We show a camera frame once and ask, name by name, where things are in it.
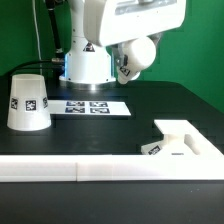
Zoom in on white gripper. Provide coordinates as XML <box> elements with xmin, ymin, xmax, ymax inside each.
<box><xmin>83</xmin><ymin>0</ymin><xmax>186</xmax><ymax>72</ymax></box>

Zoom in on white lamp bulb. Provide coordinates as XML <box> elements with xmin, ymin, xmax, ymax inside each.
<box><xmin>117</xmin><ymin>37</ymin><xmax>156</xmax><ymax>84</ymax></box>

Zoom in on white lamp base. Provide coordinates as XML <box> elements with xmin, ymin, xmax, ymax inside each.
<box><xmin>141</xmin><ymin>119</ymin><xmax>199</xmax><ymax>157</ymax></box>

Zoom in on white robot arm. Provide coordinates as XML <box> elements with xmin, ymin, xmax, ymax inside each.
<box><xmin>60</xmin><ymin>0</ymin><xmax>186</xmax><ymax>89</ymax></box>

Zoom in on white lamp shade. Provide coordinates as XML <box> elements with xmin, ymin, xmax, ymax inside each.
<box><xmin>7</xmin><ymin>74</ymin><xmax>51</xmax><ymax>131</ymax></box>

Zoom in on white marker sheet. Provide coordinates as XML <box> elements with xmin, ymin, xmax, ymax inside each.
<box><xmin>48</xmin><ymin>100</ymin><xmax>131</xmax><ymax>116</ymax></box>

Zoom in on white L-shaped fence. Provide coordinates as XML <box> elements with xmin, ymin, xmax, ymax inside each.
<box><xmin>0</xmin><ymin>131</ymin><xmax>224</xmax><ymax>182</ymax></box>

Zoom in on black cable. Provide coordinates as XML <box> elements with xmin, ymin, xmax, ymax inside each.
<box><xmin>6</xmin><ymin>0</ymin><xmax>66</xmax><ymax>79</ymax></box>

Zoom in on white cable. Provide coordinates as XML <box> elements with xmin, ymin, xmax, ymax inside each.
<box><xmin>31</xmin><ymin>0</ymin><xmax>43</xmax><ymax>75</ymax></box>

